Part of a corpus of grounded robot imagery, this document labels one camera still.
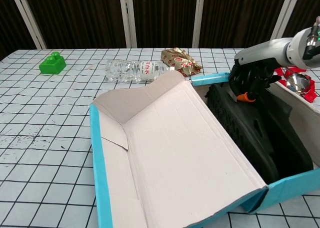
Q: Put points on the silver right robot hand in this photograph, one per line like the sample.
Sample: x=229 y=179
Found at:
x=262 y=51

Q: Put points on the light blue shoe box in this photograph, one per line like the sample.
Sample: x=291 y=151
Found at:
x=175 y=150

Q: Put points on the crumpled gold snack wrapper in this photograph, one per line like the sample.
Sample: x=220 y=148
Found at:
x=180 y=60

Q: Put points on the clear plastic water bottle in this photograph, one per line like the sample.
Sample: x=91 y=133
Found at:
x=130 y=71

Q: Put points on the black folding screen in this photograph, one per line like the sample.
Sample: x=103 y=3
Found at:
x=82 y=17

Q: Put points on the green toy block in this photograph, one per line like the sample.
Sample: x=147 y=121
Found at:
x=52 y=66

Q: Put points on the white checkered tablecloth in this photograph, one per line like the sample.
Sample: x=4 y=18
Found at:
x=50 y=137

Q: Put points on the white screen frame post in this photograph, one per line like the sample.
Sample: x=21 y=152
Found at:
x=127 y=17
x=28 y=20
x=285 y=12
x=201 y=17

